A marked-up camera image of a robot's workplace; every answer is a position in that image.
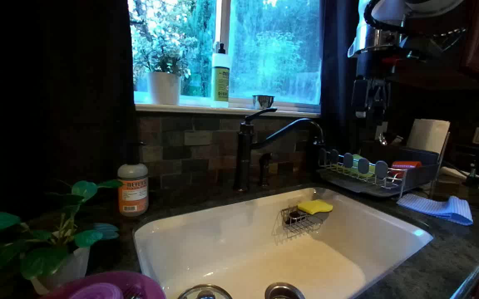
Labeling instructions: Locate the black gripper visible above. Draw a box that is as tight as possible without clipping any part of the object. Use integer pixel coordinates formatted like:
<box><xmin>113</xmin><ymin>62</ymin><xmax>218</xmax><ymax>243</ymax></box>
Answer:
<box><xmin>352</xmin><ymin>52</ymin><xmax>394</xmax><ymax>120</ymax></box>

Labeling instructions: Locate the small silver metal bowl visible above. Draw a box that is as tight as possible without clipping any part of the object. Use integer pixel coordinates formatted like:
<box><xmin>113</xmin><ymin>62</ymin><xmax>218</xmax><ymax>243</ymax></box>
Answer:
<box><xmin>251</xmin><ymin>93</ymin><xmax>276</xmax><ymax>112</ymax></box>

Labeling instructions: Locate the white framed window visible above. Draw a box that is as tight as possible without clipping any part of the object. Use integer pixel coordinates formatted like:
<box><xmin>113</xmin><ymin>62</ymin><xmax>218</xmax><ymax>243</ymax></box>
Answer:
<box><xmin>126</xmin><ymin>0</ymin><xmax>324</xmax><ymax>118</ymax></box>

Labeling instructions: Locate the purple plastic bowl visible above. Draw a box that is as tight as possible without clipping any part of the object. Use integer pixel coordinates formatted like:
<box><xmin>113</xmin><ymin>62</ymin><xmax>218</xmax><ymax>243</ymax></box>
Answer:
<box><xmin>41</xmin><ymin>269</ymin><xmax>168</xmax><ymax>299</ymax></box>

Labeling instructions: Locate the purple cup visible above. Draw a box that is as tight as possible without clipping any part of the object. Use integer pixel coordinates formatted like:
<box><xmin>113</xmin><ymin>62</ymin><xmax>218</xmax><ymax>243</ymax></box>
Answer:
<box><xmin>66</xmin><ymin>281</ymin><xmax>124</xmax><ymax>299</ymax></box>

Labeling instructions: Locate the green item in dish rack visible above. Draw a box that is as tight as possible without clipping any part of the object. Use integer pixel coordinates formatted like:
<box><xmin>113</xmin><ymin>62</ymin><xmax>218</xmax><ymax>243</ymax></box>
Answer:
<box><xmin>351</xmin><ymin>153</ymin><xmax>377</xmax><ymax>178</ymax></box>

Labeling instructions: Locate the white paper towel roll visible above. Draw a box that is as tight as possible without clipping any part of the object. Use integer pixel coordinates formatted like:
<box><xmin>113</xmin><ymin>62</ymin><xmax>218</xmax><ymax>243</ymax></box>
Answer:
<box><xmin>406</xmin><ymin>116</ymin><xmax>452</xmax><ymax>158</ymax></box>

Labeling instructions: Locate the red item in dish rack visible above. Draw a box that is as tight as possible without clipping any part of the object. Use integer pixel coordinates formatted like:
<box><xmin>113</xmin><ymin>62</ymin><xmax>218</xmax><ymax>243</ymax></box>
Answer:
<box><xmin>389</xmin><ymin>158</ymin><xmax>424</xmax><ymax>171</ymax></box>

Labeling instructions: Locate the grey dish drying rack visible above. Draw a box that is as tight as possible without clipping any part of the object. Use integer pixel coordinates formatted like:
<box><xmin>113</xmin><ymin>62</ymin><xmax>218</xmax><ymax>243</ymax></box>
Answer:
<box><xmin>316</xmin><ymin>143</ymin><xmax>442</xmax><ymax>200</ymax></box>

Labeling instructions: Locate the yellow sponge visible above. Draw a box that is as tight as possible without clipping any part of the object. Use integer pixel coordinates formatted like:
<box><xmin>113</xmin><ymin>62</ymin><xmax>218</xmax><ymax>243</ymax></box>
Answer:
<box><xmin>296</xmin><ymin>198</ymin><xmax>336</xmax><ymax>218</ymax></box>

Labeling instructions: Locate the light blue folded cloth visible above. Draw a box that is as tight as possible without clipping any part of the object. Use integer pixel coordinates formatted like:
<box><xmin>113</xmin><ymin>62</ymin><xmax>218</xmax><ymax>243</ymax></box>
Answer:
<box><xmin>396</xmin><ymin>191</ymin><xmax>475</xmax><ymax>228</ymax></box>

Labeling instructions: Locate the black kitchen faucet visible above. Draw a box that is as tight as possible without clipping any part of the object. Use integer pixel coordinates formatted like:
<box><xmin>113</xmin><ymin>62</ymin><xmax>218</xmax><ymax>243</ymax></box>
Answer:
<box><xmin>233</xmin><ymin>107</ymin><xmax>327</xmax><ymax>193</ymax></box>

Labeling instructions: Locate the black round scrubber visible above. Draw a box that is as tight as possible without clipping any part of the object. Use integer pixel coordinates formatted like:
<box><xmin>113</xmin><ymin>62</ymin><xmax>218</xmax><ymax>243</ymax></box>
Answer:
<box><xmin>284</xmin><ymin>208</ymin><xmax>306</xmax><ymax>226</ymax></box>

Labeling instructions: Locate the bottle with green label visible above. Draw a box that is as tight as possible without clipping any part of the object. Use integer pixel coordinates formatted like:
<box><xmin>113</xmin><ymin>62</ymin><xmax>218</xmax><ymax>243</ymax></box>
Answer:
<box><xmin>211</xmin><ymin>42</ymin><xmax>233</xmax><ymax>103</ymax></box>

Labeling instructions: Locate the white kitchen sink basin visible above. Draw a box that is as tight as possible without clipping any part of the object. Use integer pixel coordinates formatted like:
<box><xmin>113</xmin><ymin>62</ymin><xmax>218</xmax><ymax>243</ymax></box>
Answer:
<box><xmin>133</xmin><ymin>186</ymin><xmax>435</xmax><ymax>299</ymax></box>

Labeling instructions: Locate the leafy plant in white pot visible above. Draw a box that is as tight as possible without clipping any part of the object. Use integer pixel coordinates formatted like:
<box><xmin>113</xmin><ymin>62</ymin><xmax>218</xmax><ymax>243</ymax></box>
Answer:
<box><xmin>131</xmin><ymin>30</ymin><xmax>199</xmax><ymax>108</ymax></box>

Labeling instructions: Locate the soap bottle with orange label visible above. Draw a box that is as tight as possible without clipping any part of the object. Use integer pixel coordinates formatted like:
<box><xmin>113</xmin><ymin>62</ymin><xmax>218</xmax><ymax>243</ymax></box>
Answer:
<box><xmin>116</xmin><ymin>140</ymin><xmax>151</xmax><ymax>218</ymax></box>

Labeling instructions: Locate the dark wide curtain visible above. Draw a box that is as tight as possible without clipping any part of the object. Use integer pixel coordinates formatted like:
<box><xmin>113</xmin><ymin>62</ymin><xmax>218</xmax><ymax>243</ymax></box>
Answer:
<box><xmin>0</xmin><ymin>0</ymin><xmax>139</xmax><ymax>221</ymax></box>

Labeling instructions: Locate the round-leaf plant in white pot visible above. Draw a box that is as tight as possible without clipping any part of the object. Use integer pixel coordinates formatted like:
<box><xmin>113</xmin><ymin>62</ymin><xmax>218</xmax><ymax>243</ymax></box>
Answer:
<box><xmin>0</xmin><ymin>178</ymin><xmax>123</xmax><ymax>296</ymax></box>

